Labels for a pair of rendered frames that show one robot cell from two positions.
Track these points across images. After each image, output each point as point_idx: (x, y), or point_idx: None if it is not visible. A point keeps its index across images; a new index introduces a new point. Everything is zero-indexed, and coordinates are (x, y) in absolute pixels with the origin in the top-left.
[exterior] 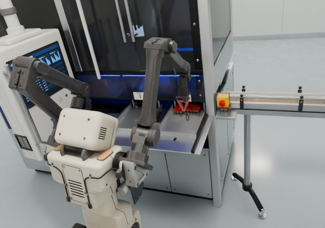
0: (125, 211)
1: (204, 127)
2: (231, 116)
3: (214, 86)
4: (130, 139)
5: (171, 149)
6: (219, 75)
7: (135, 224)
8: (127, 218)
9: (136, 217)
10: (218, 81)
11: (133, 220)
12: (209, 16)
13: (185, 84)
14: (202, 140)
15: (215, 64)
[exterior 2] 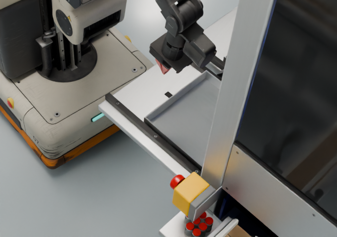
0: None
1: (169, 157)
2: (170, 226)
3: (213, 161)
4: (222, 40)
5: (144, 79)
6: (288, 229)
7: (66, 20)
8: None
9: (70, 18)
10: (268, 221)
11: (66, 13)
12: (244, 24)
13: (166, 35)
14: (130, 129)
15: (257, 165)
